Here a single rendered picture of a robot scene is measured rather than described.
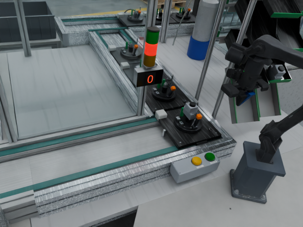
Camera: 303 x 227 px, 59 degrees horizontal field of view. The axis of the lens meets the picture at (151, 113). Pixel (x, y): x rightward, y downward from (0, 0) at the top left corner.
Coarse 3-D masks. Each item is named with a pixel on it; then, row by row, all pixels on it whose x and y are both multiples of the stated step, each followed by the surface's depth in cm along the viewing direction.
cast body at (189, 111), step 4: (188, 104) 124; (192, 104) 122; (196, 104) 125; (184, 108) 127; (188, 108) 123; (192, 108) 122; (196, 108) 123; (184, 112) 127; (188, 112) 124; (192, 112) 124; (196, 112) 125; (188, 116) 125; (192, 116) 124
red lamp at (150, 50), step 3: (147, 45) 106; (150, 45) 105; (153, 45) 105; (156, 45) 106; (147, 48) 107; (150, 48) 106; (153, 48) 106; (156, 48) 108; (144, 51) 109; (147, 51) 107; (150, 51) 107; (153, 51) 107; (156, 51) 109; (147, 54) 108; (150, 54) 108; (153, 54) 108
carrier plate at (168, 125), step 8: (168, 112) 136; (176, 112) 137; (200, 112) 140; (160, 120) 131; (168, 120) 131; (208, 120) 135; (168, 128) 127; (176, 128) 127; (208, 128) 130; (176, 136) 123; (184, 136) 124; (192, 136) 124; (200, 136) 125; (208, 136) 126; (216, 136) 127; (176, 144) 120; (184, 144) 120; (192, 144) 122
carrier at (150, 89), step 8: (152, 88) 148; (160, 88) 149; (168, 88) 150; (176, 88) 155; (152, 96) 145; (160, 96) 143; (168, 96) 142; (176, 96) 148; (184, 96) 149; (152, 104) 140; (160, 104) 141; (168, 104) 141; (176, 104) 142; (184, 104) 143; (152, 112) 137
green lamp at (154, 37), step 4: (148, 32) 103; (152, 32) 102; (156, 32) 102; (148, 36) 104; (152, 36) 103; (156, 36) 104; (148, 40) 104; (152, 40) 104; (156, 40) 105; (152, 44) 105
